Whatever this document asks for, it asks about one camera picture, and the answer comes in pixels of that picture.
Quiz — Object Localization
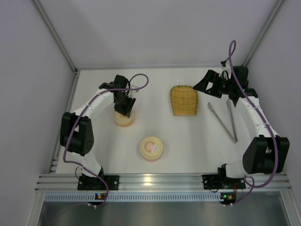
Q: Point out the metal serving tongs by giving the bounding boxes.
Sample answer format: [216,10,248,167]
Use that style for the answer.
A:
[207,98,238,144]

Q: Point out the yellow lunch box bowl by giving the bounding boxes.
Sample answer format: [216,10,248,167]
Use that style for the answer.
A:
[114,118,135,127]

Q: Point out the cream lid yellow handle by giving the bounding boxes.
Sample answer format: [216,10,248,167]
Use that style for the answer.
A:
[113,110,135,120]

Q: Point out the pink lunch box bowl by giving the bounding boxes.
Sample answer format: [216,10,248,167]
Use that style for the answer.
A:
[141,152,163,161]

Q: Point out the bamboo serving tray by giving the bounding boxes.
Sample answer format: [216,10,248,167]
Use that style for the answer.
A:
[169,85,198,116]

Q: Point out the cream lid pink handle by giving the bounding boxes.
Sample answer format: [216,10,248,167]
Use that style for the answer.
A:
[140,137,164,153]

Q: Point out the aluminium mounting rail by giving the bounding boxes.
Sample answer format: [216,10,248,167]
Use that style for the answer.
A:
[35,172,292,192]

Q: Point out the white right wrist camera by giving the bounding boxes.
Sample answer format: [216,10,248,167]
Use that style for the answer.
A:
[219,61,232,80]

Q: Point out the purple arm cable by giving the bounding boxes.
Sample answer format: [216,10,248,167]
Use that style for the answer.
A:
[44,73,149,224]
[211,40,280,208]

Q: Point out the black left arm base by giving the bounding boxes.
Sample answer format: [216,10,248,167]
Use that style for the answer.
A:
[77,174,119,191]

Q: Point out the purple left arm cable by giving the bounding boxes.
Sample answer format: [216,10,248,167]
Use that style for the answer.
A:
[44,73,149,224]

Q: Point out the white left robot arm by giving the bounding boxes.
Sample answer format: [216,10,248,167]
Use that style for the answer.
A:
[60,75,140,185]

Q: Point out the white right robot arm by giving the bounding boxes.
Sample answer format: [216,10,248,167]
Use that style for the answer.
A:
[193,65,290,178]

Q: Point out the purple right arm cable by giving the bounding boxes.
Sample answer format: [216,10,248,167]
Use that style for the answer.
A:
[211,40,280,208]

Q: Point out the grey slotted cable duct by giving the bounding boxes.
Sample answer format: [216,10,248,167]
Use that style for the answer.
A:
[44,192,235,202]

